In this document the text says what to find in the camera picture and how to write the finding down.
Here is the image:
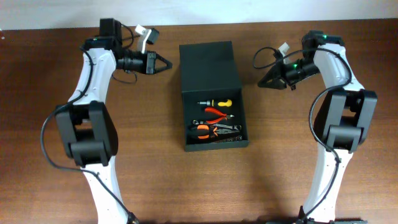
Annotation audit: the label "silver ratchet wrench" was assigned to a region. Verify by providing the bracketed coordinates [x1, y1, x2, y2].
[192, 120, 242, 131]

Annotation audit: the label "red handled cutting pliers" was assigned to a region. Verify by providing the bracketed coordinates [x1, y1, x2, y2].
[205, 107, 234, 124]

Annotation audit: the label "yellow black screwdriver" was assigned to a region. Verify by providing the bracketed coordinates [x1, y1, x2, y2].
[197, 99, 233, 107]

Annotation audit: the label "orange black needle-nose pliers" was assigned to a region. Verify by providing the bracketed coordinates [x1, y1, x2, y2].
[188, 124, 240, 140]

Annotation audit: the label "orange socket bit rail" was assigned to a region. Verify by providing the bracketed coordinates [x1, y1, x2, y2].
[213, 135, 243, 144]

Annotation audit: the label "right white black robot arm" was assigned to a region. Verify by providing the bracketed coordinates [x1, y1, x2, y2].
[257, 30, 377, 223]

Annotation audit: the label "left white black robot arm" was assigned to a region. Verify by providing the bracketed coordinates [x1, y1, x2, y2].
[53, 18, 172, 223]

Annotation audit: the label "black open box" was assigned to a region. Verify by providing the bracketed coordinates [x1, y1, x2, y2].
[179, 41, 249, 152]

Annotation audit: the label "right black cable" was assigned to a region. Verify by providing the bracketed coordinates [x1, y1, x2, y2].
[252, 46, 354, 222]

